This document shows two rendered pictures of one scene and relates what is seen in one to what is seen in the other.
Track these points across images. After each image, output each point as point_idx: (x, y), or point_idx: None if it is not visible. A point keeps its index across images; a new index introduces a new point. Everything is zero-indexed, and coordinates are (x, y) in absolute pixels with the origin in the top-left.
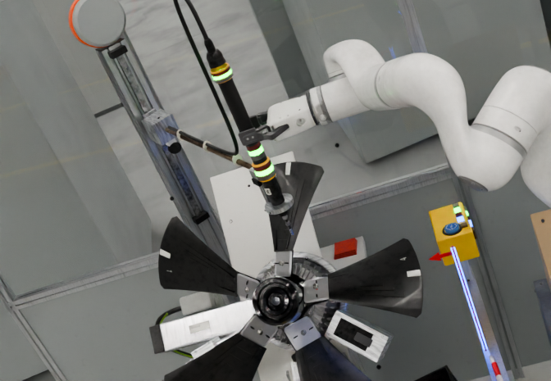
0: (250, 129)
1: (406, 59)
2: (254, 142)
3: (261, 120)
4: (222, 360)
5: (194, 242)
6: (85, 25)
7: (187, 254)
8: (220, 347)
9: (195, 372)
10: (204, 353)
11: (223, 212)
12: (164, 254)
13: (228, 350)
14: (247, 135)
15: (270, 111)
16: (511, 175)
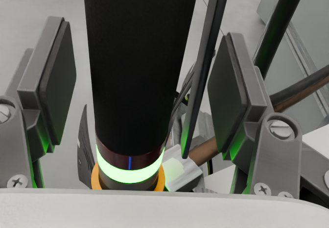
0: (26, 67)
1: None
2: (97, 130)
3: (238, 150)
4: (88, 158)
5: (183, 92)
6: None
7: (181, 90)
8: (90, 154)
9: (84, 132)
10: (88, 137)
11: (311, 138)
12: (193, 65)
13: (90, 163)
14: (19, 63)
15: (205, 219)
16: None
